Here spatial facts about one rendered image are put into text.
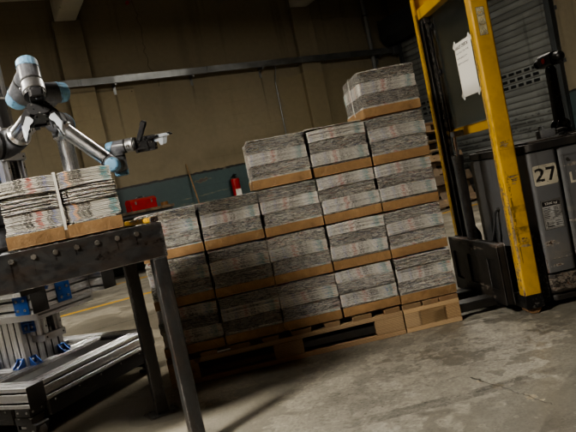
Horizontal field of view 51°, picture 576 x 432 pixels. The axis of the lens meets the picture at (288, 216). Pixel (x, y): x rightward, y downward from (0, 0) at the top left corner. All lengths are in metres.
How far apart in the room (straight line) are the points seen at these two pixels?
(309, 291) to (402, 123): 0.93
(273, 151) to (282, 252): 0.48
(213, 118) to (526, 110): 4.94
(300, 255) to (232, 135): 7.44
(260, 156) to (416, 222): 0.82
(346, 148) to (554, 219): 1.03
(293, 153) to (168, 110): 7.17
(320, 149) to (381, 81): 0.45
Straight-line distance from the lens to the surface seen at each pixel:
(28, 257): 2.04
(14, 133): 2.63
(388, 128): 2.99
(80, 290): 3.24
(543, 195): 3.10
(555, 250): 3.14
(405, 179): 3.00
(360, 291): 2.97
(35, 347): 3.29
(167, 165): 9.81
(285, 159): 2.89
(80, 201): 2.17
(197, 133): 10.04
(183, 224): 2.87
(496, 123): 2.97
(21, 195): 2.17
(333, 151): 2.93
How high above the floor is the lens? 0.84
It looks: 3 degrees down
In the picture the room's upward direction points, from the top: 12 degrees counter-clockwise
